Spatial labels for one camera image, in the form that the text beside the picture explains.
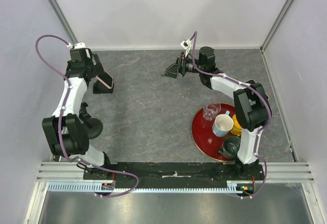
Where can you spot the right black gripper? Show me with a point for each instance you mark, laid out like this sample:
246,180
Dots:
179,66

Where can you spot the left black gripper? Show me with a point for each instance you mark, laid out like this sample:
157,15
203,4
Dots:
97,68

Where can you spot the pink case smartphone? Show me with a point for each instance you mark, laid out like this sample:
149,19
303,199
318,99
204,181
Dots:
252,81
105,78

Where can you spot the black folding phone stand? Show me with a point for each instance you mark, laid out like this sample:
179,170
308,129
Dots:
100,88

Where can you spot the black round base phone holder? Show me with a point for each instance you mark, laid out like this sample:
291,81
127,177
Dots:
93,126

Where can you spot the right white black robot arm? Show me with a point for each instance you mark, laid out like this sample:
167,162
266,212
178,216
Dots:
252,109

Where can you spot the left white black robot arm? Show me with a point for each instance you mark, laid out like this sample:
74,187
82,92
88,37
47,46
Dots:
70,128

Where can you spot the clear glass cup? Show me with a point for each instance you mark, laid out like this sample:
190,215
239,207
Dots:
210,111

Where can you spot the red round tray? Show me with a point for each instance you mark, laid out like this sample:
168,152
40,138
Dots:
206,141

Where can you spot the light blue white mug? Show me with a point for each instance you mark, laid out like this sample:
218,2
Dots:
222,125

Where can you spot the yellow cup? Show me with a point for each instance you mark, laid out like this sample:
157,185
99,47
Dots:
237,129

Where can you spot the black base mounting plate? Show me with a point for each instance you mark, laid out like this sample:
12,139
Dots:
187,174

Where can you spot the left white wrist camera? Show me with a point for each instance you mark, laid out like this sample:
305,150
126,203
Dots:
76,45

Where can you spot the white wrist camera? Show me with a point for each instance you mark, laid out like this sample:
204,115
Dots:
188,45
76,45

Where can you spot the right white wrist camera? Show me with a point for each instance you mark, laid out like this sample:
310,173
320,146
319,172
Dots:
188,45

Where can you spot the left aluminium corner post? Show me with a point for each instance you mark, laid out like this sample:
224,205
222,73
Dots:
63,21

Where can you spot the aluminium corner post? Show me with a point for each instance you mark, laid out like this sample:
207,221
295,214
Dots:
63,21
276,25

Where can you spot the slotted cable duct rail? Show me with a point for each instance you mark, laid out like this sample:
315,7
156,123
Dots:
114,188

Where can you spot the right aluminium corner post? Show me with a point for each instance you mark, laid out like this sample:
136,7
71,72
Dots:
276,25

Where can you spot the aluminium frame front rail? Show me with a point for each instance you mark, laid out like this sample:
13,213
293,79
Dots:
277,172

